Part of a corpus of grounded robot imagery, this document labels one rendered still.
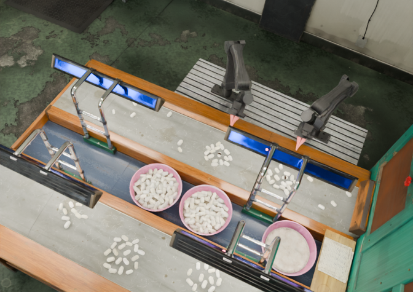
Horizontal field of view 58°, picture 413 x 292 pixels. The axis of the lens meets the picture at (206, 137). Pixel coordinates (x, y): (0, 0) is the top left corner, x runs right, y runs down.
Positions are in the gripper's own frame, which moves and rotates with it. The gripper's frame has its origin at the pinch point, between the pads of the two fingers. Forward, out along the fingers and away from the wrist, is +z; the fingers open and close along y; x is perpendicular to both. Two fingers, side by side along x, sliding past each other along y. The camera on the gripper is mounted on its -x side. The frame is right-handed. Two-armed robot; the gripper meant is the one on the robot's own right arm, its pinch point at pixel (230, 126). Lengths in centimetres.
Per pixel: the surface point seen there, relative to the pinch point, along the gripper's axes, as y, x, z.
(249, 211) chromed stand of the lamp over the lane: 26.9, -12.7, 35.8
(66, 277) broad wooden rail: -36, -60, 83
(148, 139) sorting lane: -40.0, -5.1, 23.7
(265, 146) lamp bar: 21.5, -31.2, -0.3
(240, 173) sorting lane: 14.8, -3.5, 21.4
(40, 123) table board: -101, -13, 39
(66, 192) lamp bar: -45, -67, 45
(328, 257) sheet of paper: 69, -23, 38
